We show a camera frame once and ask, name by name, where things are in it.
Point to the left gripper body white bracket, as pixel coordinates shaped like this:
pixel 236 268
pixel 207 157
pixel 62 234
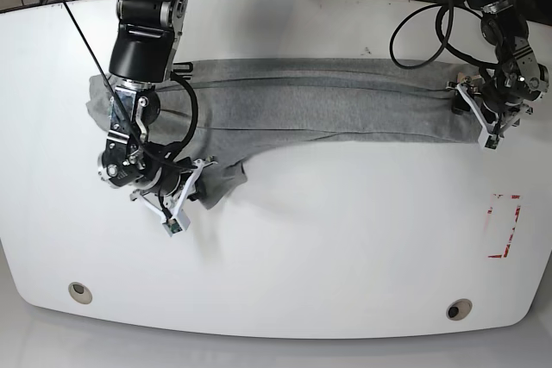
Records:
pixel 497 101

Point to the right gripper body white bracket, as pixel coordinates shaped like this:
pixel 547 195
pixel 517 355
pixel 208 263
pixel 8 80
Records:
pixel 167 199

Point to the grey T-shirt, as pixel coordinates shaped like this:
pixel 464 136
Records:
pixel 250 106

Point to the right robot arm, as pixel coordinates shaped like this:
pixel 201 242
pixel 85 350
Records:
pixel 147 40

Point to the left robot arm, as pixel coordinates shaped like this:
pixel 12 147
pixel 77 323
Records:
pixel 504 28

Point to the red tape marking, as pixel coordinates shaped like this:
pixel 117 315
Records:
pixel 500 226

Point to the left table grommet hole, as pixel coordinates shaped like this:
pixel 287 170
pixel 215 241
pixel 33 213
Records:
pixel 80 293

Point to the table grommet hole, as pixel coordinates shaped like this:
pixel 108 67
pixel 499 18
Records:
pixel 459 309
pixel 80 293

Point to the right table grommet hole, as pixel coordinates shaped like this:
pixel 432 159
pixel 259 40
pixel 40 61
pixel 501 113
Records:
pixel 459 309

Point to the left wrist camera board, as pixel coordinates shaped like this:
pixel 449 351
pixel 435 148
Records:
pixel 492 142

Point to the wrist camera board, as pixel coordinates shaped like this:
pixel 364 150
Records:
pixel 492 142
pixel 172 227

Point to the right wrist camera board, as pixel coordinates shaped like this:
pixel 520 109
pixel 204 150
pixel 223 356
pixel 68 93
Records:
pixel 172 227

